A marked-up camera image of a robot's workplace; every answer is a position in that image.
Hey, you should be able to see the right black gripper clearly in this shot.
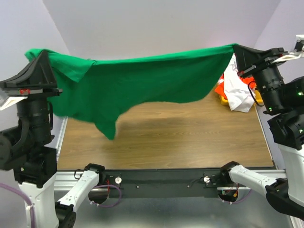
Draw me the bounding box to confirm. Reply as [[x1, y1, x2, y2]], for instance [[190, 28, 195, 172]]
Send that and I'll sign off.
[[232, 43, 287, 111]]

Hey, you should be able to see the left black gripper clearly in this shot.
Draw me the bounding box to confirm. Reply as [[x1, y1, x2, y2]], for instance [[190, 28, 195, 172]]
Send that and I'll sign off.
[[0, 47, 64, 144]]

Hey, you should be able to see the green t-shirt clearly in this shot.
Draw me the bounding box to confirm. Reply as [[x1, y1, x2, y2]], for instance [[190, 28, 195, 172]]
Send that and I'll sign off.
[[24, 43, 241, 141]]

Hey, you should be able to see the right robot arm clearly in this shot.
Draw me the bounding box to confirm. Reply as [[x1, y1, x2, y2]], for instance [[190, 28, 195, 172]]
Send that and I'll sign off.
[[218, 42, 304, 219]]

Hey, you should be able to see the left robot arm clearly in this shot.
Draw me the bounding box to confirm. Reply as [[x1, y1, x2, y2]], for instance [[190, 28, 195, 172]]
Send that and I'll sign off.
[[0, 51, 105, 228]]

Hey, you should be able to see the orange t-shirt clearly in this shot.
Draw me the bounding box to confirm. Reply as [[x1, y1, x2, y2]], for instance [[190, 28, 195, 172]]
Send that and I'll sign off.
[[215, 74, 256, 99]]

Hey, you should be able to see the white t-shirt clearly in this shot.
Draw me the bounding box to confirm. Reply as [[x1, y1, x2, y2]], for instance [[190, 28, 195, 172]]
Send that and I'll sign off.
[[224, 54, 254, 113]]

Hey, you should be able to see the yellow plastic bin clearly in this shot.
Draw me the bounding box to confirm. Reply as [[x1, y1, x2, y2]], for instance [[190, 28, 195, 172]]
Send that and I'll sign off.
[[219, 90, 264, 105]]

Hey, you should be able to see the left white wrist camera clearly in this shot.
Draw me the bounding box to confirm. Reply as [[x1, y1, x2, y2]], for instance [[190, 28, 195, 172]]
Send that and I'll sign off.
[[0, 95, 27, 111]]

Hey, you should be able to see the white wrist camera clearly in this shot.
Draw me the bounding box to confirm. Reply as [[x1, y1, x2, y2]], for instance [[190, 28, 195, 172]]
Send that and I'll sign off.
[[273, 34, 304, 64], [0, 95, 27, 111]]

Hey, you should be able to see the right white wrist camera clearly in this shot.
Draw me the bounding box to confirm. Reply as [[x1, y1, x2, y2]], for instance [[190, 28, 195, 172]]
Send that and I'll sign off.
[[273, 34, 304, 64]]

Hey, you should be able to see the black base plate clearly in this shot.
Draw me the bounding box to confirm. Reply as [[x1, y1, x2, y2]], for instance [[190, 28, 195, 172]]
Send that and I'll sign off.
[[96, 168, 232, 199]]

